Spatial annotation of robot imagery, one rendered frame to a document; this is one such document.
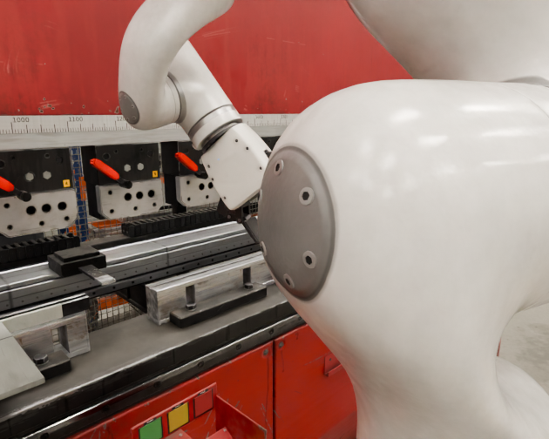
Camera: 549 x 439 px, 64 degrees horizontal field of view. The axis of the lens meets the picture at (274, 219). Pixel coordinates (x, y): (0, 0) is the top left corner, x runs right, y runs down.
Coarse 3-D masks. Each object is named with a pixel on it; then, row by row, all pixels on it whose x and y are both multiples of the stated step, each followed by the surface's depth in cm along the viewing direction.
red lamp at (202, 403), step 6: (210, 390) 93; (198, 396) 91; (204, 396) 92; (210, 396) 94; (198, 402) 92; (204, 402) 93; (210, 402) 94; (198, 408) 92; (204, 408) 93; (210, 408) 94; (198, 414) 92
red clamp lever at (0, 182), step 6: (0, 180) 78; (6, 180) 79; (0, 186) 78; (6, 186) 79; (12, 186) 79; (18, 192) 81; (24, 192) 81; (18, 198) 82; (24, 198) 81; (30, 198) 82
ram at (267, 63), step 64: (0, 0) 77; (64, 0) 84; (128, 0) 92; (256, 0) 115; (320, 0) 131; (0, 64) 78; (64, 64) 86; (256, 64) 119; (320, 64) 136; (384, 64) 160; (256, 128) 123
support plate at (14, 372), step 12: (0, 324) 87; (0, 336) 82; (12, 336) 82; (0, 348) 78; (12, 348) 78; (0, 360) 74; (12, 360) 74; (24, 360) 74; (0, 372) 71; (12, 372) 71; (24, 372) 71; (36, 372) 71; (0, 384) 68; (12, 384) 68; (24, 384) 68; (36, 384) 69; (0, 396) 66
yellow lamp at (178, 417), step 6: (186, 402) 89; (180, 408) 88; (186, 408) 90; (168, 414) 86; (174, 414) 87; (180, 414) 89; (186, 414) 90; (174, 420) 88; (180, 420) 89; (186, 420) 90; (174, 426) 88
